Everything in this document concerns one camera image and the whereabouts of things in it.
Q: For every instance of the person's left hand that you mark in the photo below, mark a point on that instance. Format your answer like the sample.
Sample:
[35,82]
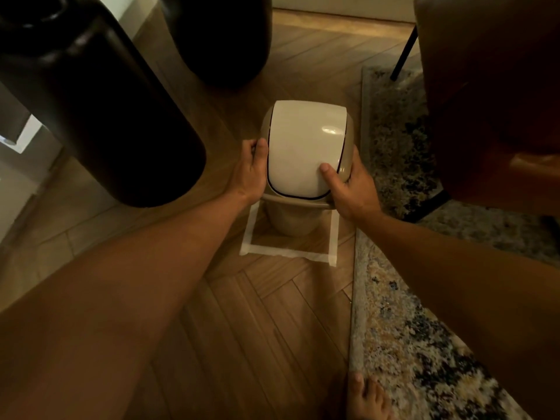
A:
[248,177]

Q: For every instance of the person's right hand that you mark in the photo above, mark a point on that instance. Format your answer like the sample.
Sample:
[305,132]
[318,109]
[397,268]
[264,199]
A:
[355,192]

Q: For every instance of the person's left thumb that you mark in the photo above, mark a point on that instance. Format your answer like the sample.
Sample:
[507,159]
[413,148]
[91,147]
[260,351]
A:
[262,158]

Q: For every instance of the person's right thumb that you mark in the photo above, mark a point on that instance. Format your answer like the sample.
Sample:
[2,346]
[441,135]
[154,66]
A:
[330,178]

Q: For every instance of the beige swing-lid trash bin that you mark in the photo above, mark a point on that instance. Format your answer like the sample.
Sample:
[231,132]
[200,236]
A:
[304,148]

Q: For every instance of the person's right forearm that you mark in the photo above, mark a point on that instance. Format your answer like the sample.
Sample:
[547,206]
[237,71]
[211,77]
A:
[463,293]

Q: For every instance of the person's left forearm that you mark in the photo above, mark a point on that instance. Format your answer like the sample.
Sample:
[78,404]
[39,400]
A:
[113,301]

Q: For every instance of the white tape square marking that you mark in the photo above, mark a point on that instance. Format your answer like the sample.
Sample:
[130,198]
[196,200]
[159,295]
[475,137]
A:
[284,252]

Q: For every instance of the large dark floor vase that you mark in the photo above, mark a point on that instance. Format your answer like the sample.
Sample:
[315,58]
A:
[221,39]
[96,100]

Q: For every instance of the patterned area rug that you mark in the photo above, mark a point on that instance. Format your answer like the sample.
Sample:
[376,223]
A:
[407,301]

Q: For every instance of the brown leather armchair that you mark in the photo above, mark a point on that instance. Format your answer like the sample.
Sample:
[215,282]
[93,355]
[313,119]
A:
[494,100]

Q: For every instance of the person's right foot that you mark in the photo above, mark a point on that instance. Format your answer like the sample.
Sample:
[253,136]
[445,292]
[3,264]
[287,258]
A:
[366,398]

